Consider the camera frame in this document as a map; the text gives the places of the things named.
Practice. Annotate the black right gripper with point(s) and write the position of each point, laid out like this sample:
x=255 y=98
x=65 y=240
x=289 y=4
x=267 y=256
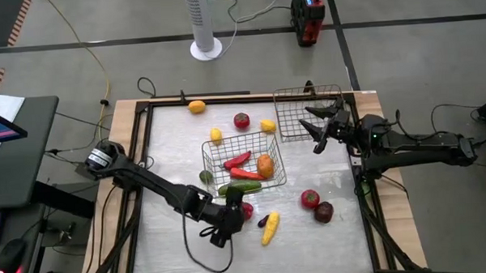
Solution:
x=340 y=125

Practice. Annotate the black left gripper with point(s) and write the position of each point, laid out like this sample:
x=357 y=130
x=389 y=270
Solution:
x=227 y=220

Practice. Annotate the green cucumber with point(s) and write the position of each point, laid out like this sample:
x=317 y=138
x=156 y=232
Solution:
x=240 y=187

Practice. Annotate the red bell pepper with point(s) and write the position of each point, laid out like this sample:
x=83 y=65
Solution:
x=248 y=211

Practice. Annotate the green lime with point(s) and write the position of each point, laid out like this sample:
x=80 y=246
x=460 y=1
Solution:
x=206 y=177

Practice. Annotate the red chili pepper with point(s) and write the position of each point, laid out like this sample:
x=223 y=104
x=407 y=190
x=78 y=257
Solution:
x=237 y=160

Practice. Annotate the small purple eggplant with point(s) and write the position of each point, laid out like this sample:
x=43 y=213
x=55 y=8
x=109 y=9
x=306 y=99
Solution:
x=263 y=221

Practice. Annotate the orange potato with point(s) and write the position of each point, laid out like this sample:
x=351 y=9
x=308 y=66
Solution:
x=265 y=165

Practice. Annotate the yellow corn cob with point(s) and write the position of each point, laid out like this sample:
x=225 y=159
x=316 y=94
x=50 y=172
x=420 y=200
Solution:
x=270 y=228

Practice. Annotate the yellow lemon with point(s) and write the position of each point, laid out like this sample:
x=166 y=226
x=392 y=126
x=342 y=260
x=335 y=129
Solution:
x=216 y=136
x=268 y=125

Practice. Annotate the red tomato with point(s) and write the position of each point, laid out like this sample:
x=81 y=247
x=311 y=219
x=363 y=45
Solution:
x=310 y=199
x=241 y=120

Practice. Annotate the dark red apple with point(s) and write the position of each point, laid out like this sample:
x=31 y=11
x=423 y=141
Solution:
x=323 y=212

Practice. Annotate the orange yellow mango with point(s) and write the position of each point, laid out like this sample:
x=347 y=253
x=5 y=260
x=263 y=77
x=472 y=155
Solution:
x=196 y=107

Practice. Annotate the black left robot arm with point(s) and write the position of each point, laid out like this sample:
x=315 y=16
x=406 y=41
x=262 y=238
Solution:
x=147 y=180

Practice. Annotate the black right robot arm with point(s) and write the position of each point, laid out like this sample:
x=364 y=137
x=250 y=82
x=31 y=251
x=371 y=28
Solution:
x=413 y=146

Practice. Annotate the red black power station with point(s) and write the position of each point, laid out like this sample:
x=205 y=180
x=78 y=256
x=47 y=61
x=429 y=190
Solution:
x=307 y=16

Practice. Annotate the white tower fan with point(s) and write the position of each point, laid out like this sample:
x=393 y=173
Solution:
x=202 y=24

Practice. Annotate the dark grey desk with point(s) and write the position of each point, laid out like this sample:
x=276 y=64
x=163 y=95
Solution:
x=21 y=160

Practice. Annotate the black computer mouse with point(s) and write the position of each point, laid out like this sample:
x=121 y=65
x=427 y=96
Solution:
x=10 y=258

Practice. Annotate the white paper sheet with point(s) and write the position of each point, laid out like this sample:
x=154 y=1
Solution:
x=0 y=104

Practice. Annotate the black table frame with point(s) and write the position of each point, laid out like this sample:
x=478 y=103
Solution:
x=142 y=128

